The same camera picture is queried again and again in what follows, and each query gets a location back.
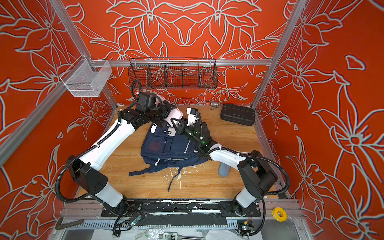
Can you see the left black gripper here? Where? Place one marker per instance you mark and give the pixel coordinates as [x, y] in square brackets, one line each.
[164, 108]

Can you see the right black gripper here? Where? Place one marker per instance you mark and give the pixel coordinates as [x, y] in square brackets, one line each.
[181, 128]

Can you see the navy blue student backpack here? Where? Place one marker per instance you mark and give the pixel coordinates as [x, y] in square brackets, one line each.
[162, 148]

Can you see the pink case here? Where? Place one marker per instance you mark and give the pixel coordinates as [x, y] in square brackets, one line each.
[165, 114]

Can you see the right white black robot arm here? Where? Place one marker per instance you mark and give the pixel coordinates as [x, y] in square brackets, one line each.
[256, 171]

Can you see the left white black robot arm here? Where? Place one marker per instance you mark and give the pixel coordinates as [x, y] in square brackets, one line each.
[85, 168]

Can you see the small silver metal cylinder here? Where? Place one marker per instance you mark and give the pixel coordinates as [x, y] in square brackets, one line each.
[214, 105]

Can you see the grey pencil pouch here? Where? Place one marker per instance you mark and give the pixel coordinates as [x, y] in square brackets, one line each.
[224, 170]

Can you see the black plastic tool case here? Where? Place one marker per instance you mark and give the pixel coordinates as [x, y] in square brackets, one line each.
[238, 114]

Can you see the yellow tape roll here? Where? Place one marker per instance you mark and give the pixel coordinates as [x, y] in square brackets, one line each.
[279, 214]

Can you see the dark metal hex key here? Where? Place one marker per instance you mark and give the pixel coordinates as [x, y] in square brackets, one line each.
[60, 225]

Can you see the black wire wall basket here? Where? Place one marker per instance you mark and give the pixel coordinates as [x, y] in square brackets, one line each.
[174, 73]

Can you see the white wire mesh basket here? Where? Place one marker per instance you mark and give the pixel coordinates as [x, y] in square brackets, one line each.
[85, 78]

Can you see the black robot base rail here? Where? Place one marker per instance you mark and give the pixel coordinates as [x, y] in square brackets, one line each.
[190, 213]

